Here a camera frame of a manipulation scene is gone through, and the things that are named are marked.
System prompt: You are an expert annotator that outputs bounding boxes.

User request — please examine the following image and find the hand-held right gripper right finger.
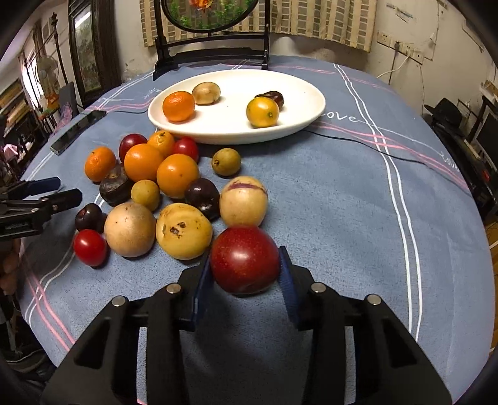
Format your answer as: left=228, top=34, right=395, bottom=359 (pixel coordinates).
left=278, top=245, right=454, bottom=405

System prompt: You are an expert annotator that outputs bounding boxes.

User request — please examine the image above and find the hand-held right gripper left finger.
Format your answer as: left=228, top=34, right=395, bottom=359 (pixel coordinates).
left=41, top=253, right=214, bottom=405

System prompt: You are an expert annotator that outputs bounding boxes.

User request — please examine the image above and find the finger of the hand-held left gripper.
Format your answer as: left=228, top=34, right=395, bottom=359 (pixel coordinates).
left=0, top=188, right=83, bottom=219
left=0, top=177, right=62, bottom=200

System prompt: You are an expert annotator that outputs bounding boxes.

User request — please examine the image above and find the small dark cherry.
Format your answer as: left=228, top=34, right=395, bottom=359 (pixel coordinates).
left=75, top=203, right=106, bottom=233

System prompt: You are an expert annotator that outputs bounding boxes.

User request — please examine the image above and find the small mandarin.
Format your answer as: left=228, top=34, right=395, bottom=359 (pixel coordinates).
left=162, top=91, right=196, bottom=123
left=84, top=147, right=117, bottom=182

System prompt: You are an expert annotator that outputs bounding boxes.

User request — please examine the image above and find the large dark red plum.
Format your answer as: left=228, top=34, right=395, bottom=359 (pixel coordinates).
left=210, top=225, right=281, bottom=296

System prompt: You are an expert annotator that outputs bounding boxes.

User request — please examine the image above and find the dark brown water chestnut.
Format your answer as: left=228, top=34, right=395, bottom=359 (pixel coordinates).
left=99, top=164, right=135, bottom=207

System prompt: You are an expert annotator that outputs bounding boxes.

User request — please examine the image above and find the yellow spotted round fruit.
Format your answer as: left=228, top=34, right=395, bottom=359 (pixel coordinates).
left=156, top=203, right=214, bottom=261

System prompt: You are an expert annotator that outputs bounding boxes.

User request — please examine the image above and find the large tan round fruit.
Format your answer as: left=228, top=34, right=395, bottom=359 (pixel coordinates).
left=104, top=202, right=157, bottom=258

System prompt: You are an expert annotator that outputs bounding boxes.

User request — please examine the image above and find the small red plum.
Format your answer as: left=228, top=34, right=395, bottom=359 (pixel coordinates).
left=119, top=133, right=148, bottom=161

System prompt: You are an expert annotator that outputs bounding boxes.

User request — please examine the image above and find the dark purple plum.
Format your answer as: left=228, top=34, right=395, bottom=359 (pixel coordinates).
left=184, top=178, right=221, bottom=222

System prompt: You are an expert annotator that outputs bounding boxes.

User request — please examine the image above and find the pale yellow purple-streaked melon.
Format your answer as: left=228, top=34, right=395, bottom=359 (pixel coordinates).
left=219, top=176, right=269, bottom=228

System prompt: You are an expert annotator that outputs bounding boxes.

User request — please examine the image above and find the mandarin with stem nub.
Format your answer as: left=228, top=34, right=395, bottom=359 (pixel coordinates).
left=147, top=130, right=176, bottom=158

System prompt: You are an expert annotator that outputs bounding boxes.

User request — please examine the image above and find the white oval plate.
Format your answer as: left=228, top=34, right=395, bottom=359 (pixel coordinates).
left=147, top=70, right=326, bottom=145

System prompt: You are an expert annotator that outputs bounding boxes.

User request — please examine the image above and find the yellow orange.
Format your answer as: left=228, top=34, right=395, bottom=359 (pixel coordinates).
left=246, top=97, right=280, bottom=128

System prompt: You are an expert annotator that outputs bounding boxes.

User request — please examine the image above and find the person's left hand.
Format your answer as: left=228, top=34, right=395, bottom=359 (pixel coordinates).
left=0, top=238, right=21, bottom=297

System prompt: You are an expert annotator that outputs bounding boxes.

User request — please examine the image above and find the red cherry tomato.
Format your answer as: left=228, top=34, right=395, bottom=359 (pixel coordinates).
left=73, top=229, right=108, bottom=268
left=172, top=136, right=200, bottom=163

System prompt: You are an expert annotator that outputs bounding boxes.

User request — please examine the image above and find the black smartphone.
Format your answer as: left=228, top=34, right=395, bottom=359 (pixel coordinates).
left=50, top=110, right=107, bottom=155

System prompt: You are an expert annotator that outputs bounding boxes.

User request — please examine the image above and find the blue striped blanket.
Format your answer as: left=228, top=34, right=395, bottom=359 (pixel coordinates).
left=17, top=55, right=495, bottom=405

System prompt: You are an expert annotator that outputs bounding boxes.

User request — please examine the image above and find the standing fan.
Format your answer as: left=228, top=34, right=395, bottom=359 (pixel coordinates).
left=36, top=55, right=60, bottom=100

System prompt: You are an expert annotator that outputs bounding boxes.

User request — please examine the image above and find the dark framed painting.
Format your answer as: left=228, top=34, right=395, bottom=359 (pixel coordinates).
left=68, top=0, right=121, bottom=107

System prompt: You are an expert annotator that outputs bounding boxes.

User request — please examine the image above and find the small tan fruit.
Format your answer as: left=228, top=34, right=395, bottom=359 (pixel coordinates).
left=192, top=82, right=222, bottom=105

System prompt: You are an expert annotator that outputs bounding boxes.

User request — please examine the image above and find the dark purple fruit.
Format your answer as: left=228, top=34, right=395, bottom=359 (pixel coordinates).
left=255, top=90, right=284, bottom=112

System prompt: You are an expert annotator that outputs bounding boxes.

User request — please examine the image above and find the round goldfish screen on stand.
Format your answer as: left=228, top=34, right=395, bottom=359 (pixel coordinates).
left=153, top=0, right=271, bottom=81

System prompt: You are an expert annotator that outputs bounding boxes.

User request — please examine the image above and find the black hat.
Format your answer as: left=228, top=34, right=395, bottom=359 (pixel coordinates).
left=423, top=98, right=465, bottom=127

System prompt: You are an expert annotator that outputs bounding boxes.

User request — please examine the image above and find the computer monitor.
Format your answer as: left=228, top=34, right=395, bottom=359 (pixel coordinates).
left=472, top=113, right=498, bottom=156

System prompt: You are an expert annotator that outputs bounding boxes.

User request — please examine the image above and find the checked beige curtain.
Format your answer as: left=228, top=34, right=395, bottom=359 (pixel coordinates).
left=140, top=0, right=377, bottom=53

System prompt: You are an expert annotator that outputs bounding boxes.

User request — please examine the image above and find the black cable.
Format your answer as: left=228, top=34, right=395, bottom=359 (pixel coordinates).
left=105, top=110, right=471, bottom=185

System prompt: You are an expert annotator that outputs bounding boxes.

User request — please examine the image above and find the white cable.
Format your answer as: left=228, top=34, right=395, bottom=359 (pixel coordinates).
left=375, top=49, right=413, bottom=84

